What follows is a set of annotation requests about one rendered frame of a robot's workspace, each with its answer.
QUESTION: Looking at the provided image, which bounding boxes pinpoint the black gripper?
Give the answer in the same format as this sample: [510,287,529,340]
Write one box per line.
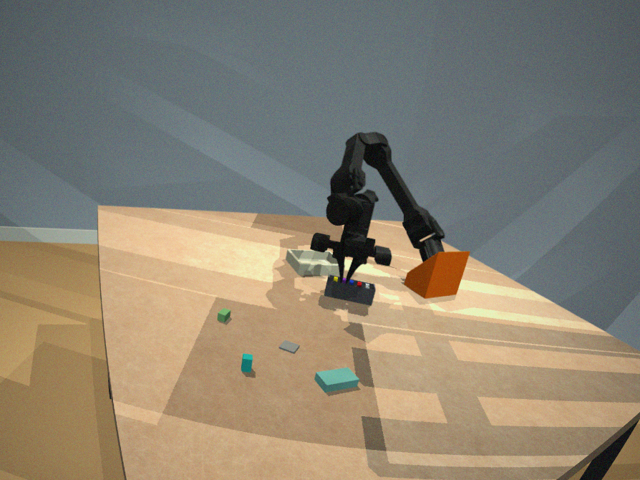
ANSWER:
[310,222,392,284]

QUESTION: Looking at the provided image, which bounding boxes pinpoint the small green block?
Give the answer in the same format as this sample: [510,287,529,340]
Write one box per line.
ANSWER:
[218,308,231,322]

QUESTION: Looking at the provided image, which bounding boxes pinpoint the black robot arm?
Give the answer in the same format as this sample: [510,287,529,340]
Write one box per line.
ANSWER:
[326,132,445,262]

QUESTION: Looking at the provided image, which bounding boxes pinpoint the teal rectangular block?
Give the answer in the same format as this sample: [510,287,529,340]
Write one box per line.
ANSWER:
[314,368,359,393]
[241,353,253,373]

